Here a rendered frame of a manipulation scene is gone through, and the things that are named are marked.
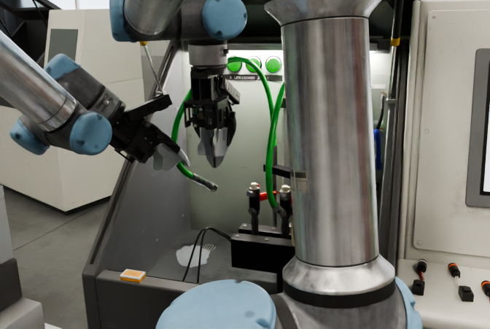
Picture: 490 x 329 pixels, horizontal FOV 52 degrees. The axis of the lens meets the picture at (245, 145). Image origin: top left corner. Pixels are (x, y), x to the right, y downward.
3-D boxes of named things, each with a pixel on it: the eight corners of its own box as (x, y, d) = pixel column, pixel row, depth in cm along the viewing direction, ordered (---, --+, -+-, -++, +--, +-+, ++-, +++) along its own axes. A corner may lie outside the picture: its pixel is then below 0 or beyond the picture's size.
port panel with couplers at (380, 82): (337, 181, 144) (340, 74, 136) (338, 177, 147) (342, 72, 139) (383, 184, 140) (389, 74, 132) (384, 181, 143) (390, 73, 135)
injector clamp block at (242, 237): (232, 291, 129) (230, 238, 125) (243, 272, 139) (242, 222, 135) (365, 312, 119) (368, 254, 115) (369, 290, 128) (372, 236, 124)
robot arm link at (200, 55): (197, 42, 101) (235, 42, 99) (198, 65, 102) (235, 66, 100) (181, 45, 94) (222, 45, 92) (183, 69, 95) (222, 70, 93)
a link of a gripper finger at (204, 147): (192, 173, 101) (190, 129, 99) (203, 164, 107) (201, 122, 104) (206, 174, 100) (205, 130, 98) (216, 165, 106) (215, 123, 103)
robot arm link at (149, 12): (132, -37, 38) (113, 58, 85) (268, -37, 41) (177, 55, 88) (117, -193, 37) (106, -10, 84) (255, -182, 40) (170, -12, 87)
